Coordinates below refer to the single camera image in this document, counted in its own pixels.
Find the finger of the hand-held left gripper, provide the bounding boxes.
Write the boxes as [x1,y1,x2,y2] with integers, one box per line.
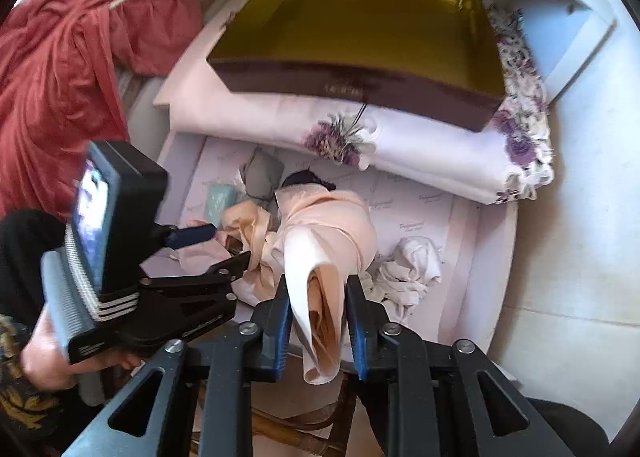
[155,221,219,252]
[137,251,252,338]

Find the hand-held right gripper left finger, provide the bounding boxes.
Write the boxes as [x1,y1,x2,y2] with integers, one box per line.
[62,274,293,457]

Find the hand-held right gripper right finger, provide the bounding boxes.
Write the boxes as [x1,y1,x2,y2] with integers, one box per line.
[346,275,576,457]

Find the white cloth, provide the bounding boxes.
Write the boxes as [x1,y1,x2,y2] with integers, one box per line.
[360,236,445,320]

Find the grey cloth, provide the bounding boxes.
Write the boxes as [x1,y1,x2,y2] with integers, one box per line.
[240,150,286,210]

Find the peach cloth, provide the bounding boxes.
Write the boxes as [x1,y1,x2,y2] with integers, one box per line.
[220,187,378,385]

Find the black cloth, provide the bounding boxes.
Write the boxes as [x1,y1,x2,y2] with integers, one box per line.
[282,170,337,190]

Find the white wardrobe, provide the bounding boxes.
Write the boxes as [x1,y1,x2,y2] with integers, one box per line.
[115,0,640,388]

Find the person's left forearm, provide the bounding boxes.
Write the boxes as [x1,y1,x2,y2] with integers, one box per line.
[0,314,66,443]

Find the person's left hand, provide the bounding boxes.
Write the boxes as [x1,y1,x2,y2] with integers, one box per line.
[22,319,143,390]

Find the pale pink cloth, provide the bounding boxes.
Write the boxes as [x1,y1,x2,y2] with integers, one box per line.
[172,237,286,310]

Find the teal packet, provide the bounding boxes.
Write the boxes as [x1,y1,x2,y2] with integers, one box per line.
[206,184,238,225]

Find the wooden chair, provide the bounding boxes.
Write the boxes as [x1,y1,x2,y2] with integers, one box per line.
[200,372,358,457]

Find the dark cloth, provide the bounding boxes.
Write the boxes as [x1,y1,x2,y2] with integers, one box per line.
[0,210,70,325]

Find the glossy white printed paper sheets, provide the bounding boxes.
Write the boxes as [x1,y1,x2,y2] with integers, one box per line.
[180,137,456,338]

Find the red garment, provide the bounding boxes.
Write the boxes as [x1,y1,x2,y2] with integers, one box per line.
[0,0,203,223]

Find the brown box with gold interior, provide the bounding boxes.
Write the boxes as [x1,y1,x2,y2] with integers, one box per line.
[206,0,507,134]

